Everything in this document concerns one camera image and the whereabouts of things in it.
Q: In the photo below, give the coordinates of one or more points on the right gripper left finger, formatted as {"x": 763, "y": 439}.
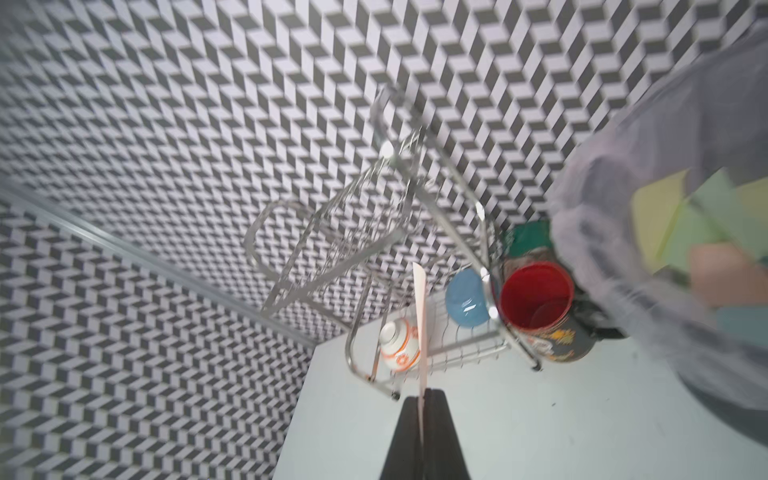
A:
{"x": 403, "y": 458}

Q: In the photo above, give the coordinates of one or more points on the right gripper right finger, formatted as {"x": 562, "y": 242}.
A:
{"x": 443, "y": 455}

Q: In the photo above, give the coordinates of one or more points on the pink sticky note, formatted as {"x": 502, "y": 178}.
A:
{"x": 420, "y": 295}

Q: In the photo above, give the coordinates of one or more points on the discarded sticky notes pile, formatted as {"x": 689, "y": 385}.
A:
{"x": 715, "y": 238}

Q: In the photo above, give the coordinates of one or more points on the white orange patterned bowl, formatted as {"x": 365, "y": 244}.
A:
{"x": 399, "y": 345}

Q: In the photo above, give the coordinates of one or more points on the blue bowl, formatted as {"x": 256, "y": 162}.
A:
{"x": 465, "y": 301}

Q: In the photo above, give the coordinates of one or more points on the red interior mug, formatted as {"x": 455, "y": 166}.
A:
{"x": 537, "y": 301}

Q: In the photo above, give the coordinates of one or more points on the metal dish rack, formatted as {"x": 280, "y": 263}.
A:
{"x": 350, "y": 259}

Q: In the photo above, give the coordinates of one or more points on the green snack bag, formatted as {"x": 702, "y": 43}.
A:
{"x": 528, "y": 238}

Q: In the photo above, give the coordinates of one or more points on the mesh trash bin with liner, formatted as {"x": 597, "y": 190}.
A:
{"x": 707, "y": 116}

